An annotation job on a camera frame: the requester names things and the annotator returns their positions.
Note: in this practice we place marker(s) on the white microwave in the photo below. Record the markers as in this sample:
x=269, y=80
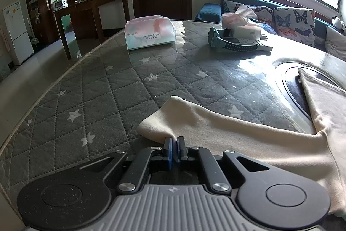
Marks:
x=59, y=4

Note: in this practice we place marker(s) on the leaning glass panel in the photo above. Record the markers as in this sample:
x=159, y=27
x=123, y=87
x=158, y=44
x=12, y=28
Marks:
x=70, y=36

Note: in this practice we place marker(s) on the cream garment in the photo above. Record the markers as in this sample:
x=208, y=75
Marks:
x=243, y=139

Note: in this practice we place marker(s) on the large butterfly print cushion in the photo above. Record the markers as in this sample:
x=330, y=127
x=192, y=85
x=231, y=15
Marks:
x=294, y=25

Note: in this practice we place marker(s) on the white pink tissue pack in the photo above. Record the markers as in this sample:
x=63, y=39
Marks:
x=148, y=32

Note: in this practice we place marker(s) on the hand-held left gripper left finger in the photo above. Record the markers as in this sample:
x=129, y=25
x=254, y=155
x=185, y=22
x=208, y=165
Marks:
x=168, y=151

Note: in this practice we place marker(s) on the white refrigerator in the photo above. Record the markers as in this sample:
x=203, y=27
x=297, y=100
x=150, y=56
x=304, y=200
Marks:
x=16, y=30

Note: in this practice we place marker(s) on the round black induction cooktop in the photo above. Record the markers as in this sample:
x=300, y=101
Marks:
x=294, y=87

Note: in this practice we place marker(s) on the white box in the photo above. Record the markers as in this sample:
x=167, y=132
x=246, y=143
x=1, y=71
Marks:
x=247, y=32

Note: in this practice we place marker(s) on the dark teal sofa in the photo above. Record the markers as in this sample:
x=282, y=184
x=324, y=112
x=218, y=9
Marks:
x=320, y=26

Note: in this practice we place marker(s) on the opened pink tissue pack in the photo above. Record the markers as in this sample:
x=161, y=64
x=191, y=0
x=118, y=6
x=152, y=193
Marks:
x=236, y=17

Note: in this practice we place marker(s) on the dark wooden counter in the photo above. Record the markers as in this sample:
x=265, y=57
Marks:
x=89, y=7

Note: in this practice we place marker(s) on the long butterfly print cushion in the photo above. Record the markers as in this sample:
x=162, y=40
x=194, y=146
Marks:
x=263, y=12

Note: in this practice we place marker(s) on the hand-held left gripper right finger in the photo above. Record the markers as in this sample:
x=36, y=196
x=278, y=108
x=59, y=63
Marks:
x=180, y=149

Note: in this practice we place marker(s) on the grey cushion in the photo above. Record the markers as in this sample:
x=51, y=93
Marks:
x=336, y=43

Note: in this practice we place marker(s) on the blue pillow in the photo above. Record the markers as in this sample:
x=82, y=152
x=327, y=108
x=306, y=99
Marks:
x=208, y=12

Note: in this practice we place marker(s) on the white teapot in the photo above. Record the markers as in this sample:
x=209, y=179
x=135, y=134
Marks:
x=338, y=22

